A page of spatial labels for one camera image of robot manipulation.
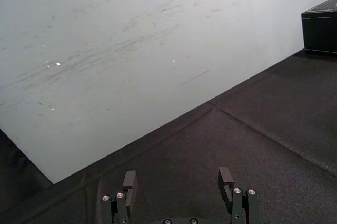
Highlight black box with pale trim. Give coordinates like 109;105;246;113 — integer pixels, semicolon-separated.
301;0;337;56

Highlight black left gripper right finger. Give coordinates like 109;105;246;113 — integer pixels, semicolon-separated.
217;167;260;224

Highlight black table cloth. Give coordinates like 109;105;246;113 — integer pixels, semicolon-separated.
0;47;337;224

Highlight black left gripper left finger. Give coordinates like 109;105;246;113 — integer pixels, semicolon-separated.
101;170;137;224

